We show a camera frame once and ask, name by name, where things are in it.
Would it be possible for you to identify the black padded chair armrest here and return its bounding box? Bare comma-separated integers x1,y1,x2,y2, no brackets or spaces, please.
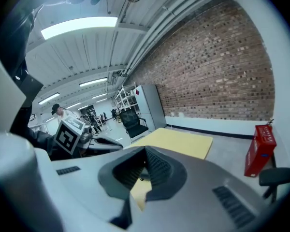
259,167,290,204

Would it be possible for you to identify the ceiling air conditioner unit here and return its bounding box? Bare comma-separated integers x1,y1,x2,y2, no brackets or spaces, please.
111,72,123,86

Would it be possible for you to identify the grey metal cabinet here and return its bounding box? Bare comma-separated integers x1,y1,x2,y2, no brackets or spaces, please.
133,84,168,133

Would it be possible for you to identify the white ceiling pipe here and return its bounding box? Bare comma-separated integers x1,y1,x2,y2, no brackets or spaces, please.
125,0,223,75

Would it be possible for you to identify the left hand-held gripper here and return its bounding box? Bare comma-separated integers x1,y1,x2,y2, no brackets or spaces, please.
53,116,124,157

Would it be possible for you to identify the red fire extinguisher box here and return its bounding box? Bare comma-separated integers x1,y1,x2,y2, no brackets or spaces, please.
244,124,277,178

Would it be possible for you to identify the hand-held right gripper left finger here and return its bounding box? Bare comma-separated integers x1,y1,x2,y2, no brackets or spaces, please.
98,145,148,201

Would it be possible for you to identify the yellow table mat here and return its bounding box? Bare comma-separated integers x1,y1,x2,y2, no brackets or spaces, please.
129,127,214,212

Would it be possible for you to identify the white metal shelf rack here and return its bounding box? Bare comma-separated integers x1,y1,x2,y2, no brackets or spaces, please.
114,82,139,114

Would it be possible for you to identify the black mesh office chair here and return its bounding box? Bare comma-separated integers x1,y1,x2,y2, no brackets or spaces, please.
119,108,150,140

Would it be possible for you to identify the person's left forearm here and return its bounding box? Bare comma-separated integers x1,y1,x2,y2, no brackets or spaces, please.
9,106,58,161

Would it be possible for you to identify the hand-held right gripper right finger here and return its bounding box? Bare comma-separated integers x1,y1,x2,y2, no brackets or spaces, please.
144,145,188,202

